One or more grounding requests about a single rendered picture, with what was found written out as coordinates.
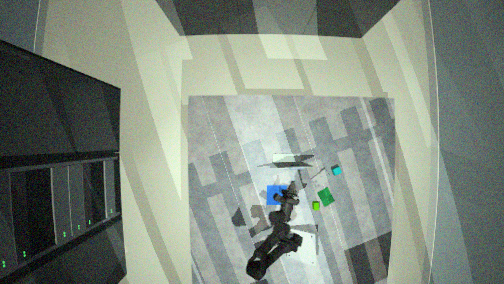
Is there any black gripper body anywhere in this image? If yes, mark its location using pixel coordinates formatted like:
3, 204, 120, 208
280, 189, 300, 212

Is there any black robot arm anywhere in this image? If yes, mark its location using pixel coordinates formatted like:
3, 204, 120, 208
246, 192, 303, 281

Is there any teal rectangular block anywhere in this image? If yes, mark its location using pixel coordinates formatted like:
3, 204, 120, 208
332, 166, 342, 176

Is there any blue square zone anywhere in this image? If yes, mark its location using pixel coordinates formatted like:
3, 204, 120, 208
267, 185, 287, 205

